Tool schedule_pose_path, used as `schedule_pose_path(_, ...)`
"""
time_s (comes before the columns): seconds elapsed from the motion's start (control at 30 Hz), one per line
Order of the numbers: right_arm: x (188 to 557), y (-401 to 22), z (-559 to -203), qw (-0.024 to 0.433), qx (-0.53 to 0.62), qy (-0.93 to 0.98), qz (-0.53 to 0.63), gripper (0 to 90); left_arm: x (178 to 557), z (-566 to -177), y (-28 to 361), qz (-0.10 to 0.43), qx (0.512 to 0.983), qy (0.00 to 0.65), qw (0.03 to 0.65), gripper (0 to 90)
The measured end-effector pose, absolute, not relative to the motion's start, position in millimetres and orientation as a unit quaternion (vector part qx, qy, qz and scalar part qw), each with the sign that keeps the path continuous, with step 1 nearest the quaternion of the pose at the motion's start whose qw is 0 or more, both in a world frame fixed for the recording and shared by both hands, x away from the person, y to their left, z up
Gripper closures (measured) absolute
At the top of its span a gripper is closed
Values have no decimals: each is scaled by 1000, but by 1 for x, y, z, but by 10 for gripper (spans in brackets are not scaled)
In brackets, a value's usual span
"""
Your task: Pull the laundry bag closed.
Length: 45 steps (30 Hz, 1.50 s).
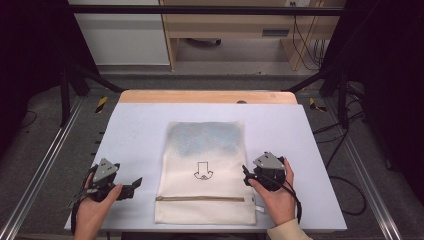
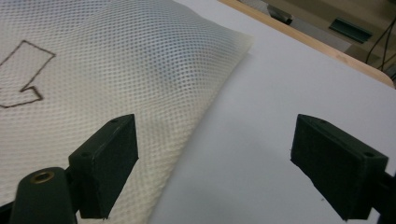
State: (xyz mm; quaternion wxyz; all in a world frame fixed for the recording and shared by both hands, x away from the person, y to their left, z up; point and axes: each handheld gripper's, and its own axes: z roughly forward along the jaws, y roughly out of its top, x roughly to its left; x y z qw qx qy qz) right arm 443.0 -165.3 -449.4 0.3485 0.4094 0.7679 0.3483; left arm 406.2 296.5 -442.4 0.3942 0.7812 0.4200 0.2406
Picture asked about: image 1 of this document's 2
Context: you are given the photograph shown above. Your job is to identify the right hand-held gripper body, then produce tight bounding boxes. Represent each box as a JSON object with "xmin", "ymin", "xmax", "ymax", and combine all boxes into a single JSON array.
[{"xmin": 252, "ymin": 151, "xmax": 288, "ymax": 193}]

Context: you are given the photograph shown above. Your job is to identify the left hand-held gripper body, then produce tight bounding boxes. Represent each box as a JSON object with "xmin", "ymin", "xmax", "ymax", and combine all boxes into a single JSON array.
[{"xmin": 87, "ymin": 157, "xmax": 136, "ymax": 203}]

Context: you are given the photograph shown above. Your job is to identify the white mesh laundry bag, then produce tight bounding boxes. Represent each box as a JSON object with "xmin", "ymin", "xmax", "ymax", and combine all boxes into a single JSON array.
[{"xmin": 154, "ymin": 120, "xmax": 266, "ymax": 226}]

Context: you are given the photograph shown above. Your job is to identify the person's right hand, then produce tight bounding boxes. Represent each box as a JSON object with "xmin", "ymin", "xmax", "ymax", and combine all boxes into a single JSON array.
[{"xmin": 248, "ymin": 159, "xmax": 298, "ymax": 226}]

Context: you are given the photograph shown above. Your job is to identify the person's left hand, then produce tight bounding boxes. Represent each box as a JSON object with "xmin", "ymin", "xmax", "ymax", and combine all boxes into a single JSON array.
[{"xmin": 73, "ymin": 173, "xmax": 124, "ymax": 240}]

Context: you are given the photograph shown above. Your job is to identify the white table mat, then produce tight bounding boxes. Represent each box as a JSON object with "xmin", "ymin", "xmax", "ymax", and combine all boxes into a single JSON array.
[{"xmin": 64, "ymin": 102, "xmax": 348, "ymax": 233}]

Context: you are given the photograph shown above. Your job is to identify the black metal stand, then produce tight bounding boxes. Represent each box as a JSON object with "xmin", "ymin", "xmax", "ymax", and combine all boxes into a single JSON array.
[
  {"xmin": 59, "ymin": 61, "xmax": 125, "ymax": 128},
  {"xmin": 283, "ymin": 63, "xmax": 351, "ymax": 130}
]

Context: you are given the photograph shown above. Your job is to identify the wooden table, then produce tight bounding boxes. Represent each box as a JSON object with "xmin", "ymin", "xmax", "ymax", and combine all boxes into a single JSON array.
[{"xmin": 118, "ymin": 89, "xmax": 298, "ymax": 105}]

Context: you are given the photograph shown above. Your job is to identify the white cabinet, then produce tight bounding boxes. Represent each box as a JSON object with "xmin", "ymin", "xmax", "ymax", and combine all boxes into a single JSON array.
[{"xmin": 67, "ymin": 0, "xmax": 172, "ymax": 66}]

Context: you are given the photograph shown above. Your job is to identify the black curtain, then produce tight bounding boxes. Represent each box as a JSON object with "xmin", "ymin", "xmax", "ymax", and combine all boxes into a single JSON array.
[
  {"xmin": 319, "ymin": 0, "xmax": 424, "ymax": 204},
  {"xmin": 0, "ymin": 0, "xmax": 100, "ymax": 160}
]

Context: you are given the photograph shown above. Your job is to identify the light wooden desk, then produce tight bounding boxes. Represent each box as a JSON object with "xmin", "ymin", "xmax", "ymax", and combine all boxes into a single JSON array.
[{"xmin": 159, "ymin": 0, "xmax": 346, "ymax": 72}]

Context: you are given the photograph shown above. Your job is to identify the black horizontal bar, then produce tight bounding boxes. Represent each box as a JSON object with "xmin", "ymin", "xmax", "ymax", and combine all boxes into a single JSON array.
[{"xmin": 66, "ymin": 4, "xmax": 348, "ymax": 17}]

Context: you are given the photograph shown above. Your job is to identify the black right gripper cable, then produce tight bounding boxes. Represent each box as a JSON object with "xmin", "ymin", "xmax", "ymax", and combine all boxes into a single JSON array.
[{"xmin": 281, "ymin": 181, "xmax": 303, "ymax": 224}]

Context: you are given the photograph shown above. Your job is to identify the black left gripper strap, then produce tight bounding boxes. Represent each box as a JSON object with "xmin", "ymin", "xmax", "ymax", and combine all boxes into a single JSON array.
[{"xmin": 68, "ymin": 165, "xmax": 98, "ymax": 235}]

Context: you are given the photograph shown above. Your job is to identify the yellow-handled tool left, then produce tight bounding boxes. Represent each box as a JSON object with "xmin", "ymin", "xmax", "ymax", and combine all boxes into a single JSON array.
[{"xmin": 95, "ymin": 96, "xmax": 110, "ymax": 114}]

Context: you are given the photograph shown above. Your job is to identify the yellow-handled tool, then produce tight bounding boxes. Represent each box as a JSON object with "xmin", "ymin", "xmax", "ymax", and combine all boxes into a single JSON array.
[
  {"xmin": 308, "ymin": 97, "xmax": 328, "ymax": 113},
  {"xmin": 95, "ymin": 96, "xmax": 110, "ymax": 114}
]

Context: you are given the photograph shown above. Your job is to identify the metal floor rail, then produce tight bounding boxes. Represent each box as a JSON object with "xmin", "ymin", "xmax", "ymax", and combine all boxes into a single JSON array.
[
  {"xmin": 0, "ymin": 96, "xmax": 85, "ymax": 240},
  {"xmin": 324, "ymin": 97, "xmax": 403, "ymax": 240}
]

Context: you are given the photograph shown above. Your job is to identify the yellow-handled tool right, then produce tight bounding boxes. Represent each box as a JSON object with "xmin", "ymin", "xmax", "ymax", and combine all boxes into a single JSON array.
[{"xmin": 308, "ymin": 97, "xmax": 328, "ymax": 113}]

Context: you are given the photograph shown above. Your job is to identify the thin black floor cable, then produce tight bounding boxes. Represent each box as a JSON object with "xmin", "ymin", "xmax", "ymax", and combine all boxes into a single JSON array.
[{"xmin": 19, "ymin": 110, "xmax": 38, "ymax": 132}]

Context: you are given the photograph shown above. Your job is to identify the hanging black cables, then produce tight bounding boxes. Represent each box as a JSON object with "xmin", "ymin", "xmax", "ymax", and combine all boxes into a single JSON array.
[{"xmin": 290, "ymin": 1, "xmax": 327, "ymax": 72}]

